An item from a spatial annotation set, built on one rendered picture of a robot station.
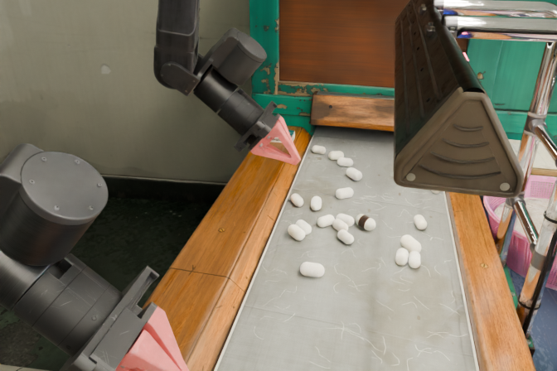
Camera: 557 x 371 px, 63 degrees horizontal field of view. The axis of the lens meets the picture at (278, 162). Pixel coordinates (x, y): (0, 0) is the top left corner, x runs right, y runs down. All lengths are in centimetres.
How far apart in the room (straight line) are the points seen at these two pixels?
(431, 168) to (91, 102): 209
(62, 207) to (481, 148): 27
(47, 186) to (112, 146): 203
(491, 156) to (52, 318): 32
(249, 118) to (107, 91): 157
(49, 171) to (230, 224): 47
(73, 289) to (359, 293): 42
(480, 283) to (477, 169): 40
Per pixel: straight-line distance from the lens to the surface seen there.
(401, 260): 73
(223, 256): 70
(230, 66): 70
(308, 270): 68
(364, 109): 107
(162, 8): 69
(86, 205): 33
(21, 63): 244
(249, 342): 61
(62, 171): 34
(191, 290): 65
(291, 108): 115
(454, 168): 31
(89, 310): 38
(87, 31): 221
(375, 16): 108
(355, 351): 61
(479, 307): 67
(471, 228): 82
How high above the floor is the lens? 119
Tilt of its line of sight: 26 degrees down
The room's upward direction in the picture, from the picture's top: straight up
